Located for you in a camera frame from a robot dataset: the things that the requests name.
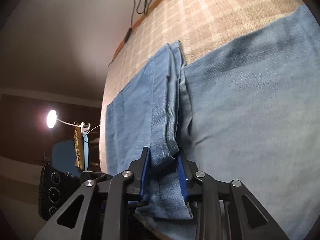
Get blue denim pants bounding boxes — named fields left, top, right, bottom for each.
left=105, top=5, right=319, bottom=239

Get beige plaid bed blanket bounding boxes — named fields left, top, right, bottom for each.
left=99, top=0, right=302, bottom=172

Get white gooseneck lamp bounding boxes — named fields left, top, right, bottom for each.
left=46, top=109, right=91, bottom=133

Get black cable on headboard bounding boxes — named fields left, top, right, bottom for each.
left=107, top=0, right=154, bottom=68

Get blue chair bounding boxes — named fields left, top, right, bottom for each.
left=52, top=136, right=89, bottom=177

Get black camera device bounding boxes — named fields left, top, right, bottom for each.
left=37, top=163, right=113, bottom=222

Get orange wooden bed frame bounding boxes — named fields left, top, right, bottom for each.
left=109, top=0, right=163, bottom=64

